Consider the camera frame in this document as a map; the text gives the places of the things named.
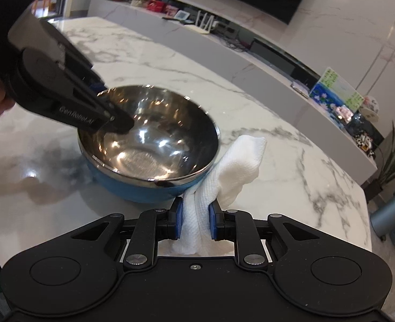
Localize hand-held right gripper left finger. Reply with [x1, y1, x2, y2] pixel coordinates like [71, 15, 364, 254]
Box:
[40, 197, 184, 269]

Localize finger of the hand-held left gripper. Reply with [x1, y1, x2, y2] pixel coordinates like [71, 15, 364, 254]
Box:
[40, 18, 105, 93]
[50, 61, 134, 134]

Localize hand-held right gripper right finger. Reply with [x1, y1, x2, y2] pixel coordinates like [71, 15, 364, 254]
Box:
[208, 201, 350, 270]

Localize blue steel-lined bowl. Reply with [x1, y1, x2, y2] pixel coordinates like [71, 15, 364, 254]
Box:
[77, 85, 221, 204]

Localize white router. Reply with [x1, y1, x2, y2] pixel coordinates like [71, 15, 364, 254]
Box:
[194, 11, 218, 36]

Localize photo box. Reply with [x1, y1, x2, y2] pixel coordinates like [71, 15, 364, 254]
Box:
[330, 105, 354, 125]

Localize cow figurines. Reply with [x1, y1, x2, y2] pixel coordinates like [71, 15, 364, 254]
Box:
[353, 134, 376, 158]

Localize dark glass jar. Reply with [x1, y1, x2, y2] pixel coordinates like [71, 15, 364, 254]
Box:
[346, 114, 366, 135]

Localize black soundbar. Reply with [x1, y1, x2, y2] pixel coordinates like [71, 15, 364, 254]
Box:
[251, 38, 322, 85]

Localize grey trash can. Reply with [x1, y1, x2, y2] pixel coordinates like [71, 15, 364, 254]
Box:
[370, 184, 395, 242]

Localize water lily painting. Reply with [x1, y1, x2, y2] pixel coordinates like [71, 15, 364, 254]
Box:
[309, 68, 364, 113]

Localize long-leaf potted plant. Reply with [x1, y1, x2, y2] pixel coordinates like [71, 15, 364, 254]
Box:
[365, 121, 395, 202]

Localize round paper fan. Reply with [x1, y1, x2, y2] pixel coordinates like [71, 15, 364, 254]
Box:
[361, 96, 381, 115]

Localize black cables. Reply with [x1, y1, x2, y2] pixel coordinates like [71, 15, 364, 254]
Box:
[217, 30, 252, 52]

